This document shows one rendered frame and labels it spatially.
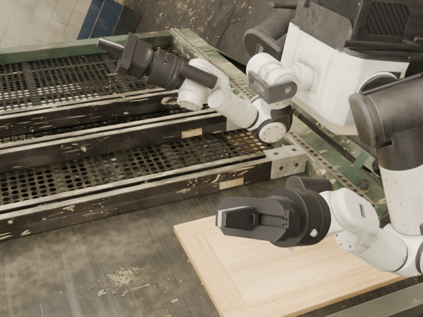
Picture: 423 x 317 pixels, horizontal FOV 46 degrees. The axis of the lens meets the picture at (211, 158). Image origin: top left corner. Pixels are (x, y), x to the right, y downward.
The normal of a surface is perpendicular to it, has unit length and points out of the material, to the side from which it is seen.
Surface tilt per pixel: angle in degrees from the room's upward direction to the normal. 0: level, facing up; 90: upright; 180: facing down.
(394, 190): 46
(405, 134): 68
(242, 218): 100
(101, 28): 90
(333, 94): 23
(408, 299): 58
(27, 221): 90
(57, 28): 90
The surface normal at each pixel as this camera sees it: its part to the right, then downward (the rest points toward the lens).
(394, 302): 0.02, -0.85
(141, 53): 0.45, -0.48
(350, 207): 0.69, -0.40
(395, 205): -0.78, 0.48
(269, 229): -0.68, -0.07
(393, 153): -0.53, 0.52
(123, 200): 0.39, 0.50
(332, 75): -0.91, 0.06
